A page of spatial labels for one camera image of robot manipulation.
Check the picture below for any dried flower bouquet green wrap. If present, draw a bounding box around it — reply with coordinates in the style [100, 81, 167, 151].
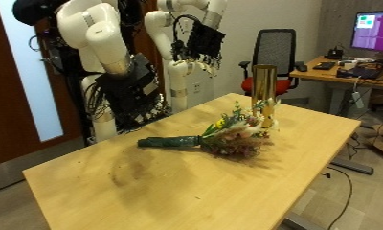
[137, 99, 282, 158]

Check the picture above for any gold cylinder vase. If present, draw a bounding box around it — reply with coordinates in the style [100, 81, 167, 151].
[250, 64, 278, 128]

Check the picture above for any black mesh chair red seat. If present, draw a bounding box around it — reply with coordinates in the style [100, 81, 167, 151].
[239, 28, 304, 97]

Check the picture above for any frosted glass door panel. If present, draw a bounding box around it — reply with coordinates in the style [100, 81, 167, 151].
[0, 0, 65, 143]

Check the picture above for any wooden office desk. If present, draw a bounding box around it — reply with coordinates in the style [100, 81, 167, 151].
[290, 55, 383, 118]

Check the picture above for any brown wooden door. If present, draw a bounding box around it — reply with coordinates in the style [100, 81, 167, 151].
[0, 0, 84, 169]

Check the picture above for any black keyboard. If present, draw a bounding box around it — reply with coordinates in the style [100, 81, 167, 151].
[311, 61, 336, 71]

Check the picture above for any black desk phone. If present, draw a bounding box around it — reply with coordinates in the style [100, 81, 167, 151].
[327, 47, 344, 60]

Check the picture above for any black laptop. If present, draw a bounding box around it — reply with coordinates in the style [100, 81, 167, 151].
[335, 61, 383, 81]

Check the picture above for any white power adapter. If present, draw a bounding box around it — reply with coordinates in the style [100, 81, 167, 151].
[351, 91, 367, 109]

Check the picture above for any computer monitor purple screen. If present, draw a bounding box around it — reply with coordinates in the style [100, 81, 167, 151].
[349, 11, 383, 54]

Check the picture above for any grey table foot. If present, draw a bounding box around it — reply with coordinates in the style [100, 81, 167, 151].
[331, 156, 375, 175]

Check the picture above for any black floor cable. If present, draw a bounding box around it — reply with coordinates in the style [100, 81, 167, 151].
[325, 166, 355, 230]

